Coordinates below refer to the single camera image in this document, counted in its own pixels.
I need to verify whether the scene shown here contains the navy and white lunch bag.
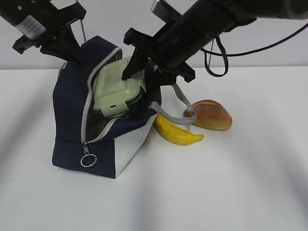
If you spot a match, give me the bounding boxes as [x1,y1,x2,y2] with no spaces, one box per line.
[51,36,197,180]

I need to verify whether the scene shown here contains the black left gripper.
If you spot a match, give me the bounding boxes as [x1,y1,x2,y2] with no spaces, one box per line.
[12,3,89,64]

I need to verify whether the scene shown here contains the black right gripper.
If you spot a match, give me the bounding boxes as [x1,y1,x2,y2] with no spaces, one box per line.
[121,14,196,91]

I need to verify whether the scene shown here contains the brown bread roll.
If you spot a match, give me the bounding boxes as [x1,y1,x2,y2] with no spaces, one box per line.
[192,100,232,130]

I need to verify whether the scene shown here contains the green lid glass container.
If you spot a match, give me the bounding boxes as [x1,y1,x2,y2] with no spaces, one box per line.
[93,56,146,117]

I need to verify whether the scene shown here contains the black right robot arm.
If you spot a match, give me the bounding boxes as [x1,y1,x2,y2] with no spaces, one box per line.
[122,0,308,86]

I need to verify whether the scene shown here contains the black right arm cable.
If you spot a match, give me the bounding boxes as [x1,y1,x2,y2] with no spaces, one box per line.
[201,21,308,78]

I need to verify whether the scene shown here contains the yellow banana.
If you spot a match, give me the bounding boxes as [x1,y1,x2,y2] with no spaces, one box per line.
[154,114,204,146]

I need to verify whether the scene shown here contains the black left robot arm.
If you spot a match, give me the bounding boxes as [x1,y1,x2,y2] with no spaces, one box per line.
[0,0,87,64]

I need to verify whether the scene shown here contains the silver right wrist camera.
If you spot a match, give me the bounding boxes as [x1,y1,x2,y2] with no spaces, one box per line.
[150,0,181,23]

